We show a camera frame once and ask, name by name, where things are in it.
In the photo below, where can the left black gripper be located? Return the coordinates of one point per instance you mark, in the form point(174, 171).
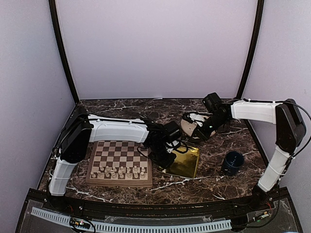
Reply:
point(165, 164)

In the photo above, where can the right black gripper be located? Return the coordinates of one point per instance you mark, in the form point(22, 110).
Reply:
point(203, 135)

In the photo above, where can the gold metal tray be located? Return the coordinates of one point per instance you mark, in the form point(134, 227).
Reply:
point(185, 165)

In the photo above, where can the white chess king piece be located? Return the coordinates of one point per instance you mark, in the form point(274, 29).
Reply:
point(121, 175)

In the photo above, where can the wooden chess board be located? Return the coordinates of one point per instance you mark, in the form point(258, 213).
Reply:
point(119, 153)

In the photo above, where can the white chess queen piece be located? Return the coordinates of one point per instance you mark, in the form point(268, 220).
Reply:
point(113, 174)

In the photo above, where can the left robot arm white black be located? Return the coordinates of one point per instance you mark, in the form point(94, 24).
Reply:
point(83, 128)

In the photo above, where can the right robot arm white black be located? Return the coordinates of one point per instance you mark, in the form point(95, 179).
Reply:
point(284, 117)

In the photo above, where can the beige floral ceramic plate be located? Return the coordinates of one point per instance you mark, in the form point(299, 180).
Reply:
point(190, 130)

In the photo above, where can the dark blue mug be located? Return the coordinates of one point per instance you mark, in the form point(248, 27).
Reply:
point(232, 163)

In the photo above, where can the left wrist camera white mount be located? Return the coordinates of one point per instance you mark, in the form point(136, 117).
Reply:
point(177, 146)

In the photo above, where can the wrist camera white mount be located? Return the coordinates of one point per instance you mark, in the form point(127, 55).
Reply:
point(177, 146)
point(195, 117)

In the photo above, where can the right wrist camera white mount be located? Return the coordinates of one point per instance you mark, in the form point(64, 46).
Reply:
point(195, 117)

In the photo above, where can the right black frame post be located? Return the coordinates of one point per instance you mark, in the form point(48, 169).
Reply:
point(252, 49)

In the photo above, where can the black frame post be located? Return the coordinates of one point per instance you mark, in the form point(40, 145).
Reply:
point(61, 50)
point(252, 49)

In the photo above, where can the white cable duct strip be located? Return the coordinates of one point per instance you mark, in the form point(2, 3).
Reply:
point(131, 225)

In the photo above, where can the left black frame post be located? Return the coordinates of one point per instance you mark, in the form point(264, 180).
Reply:
point(61, 50)

